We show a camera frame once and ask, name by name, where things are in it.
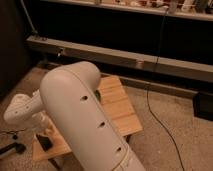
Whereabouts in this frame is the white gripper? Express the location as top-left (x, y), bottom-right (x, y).
top-left (32, 111), bottom-right (53, 136)

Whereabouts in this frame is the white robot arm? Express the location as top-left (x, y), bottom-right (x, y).
top-left (4, 61), bottom-right (146, 171)

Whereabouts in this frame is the black object on floor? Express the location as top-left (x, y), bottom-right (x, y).
top-left (0, 142), bottom-right (26, 155)

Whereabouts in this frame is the green bowl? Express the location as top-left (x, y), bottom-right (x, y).
top-left (95, 91), bottom-right (101, 101)

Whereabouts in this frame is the wooden side table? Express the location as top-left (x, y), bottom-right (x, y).
top-left (32, 76), bottom-right (143, 162)

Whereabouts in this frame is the metal lamp pole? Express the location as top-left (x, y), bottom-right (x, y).
top-left (20, 0), bottom-right (39, 36)

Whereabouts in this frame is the long grey baseboard beam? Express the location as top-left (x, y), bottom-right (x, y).
top-left (27, 36), bottom-right (213, 83)

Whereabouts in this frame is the black box right edge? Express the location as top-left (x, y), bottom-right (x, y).
top-left (193, 92), bottom-right (213, 121)

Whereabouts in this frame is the upper shelf with items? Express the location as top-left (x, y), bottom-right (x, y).
top-left (43, 0), bottom-right (213, 22)

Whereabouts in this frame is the black floor cable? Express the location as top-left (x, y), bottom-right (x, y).
top-left (146, 6), bottom-right (186, 171)

